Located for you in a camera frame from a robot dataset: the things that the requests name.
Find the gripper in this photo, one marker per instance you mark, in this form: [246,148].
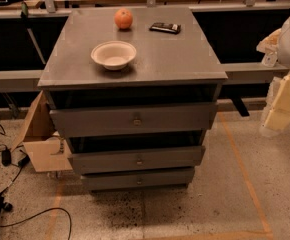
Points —
[278,118]

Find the grey drawer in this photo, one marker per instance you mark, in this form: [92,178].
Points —
[106,121]
[134,160]
[138,179]

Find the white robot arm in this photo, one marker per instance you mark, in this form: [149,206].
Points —
[276,49]

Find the grey bottom drawer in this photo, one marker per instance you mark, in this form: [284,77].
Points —
[138,179]

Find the grey wooden drawer cabinet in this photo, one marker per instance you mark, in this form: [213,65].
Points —
[167,69]

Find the grey top drawer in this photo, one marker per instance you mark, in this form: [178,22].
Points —
[106,121]

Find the clear sanitizer bottle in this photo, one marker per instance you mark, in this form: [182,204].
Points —
[269,59]

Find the black snack bar packet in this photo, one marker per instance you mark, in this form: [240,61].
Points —
[166,28]

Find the white paper bowl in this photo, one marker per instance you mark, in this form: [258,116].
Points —
[113,55]

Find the orange fruit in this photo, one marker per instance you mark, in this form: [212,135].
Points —
[123,18]

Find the brown cardboard box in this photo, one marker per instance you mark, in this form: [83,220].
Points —
[48,152]

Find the black power adapter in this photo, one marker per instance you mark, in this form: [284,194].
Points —
[6,157]

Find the grey metal rail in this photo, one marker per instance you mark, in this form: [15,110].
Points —
[238,73]

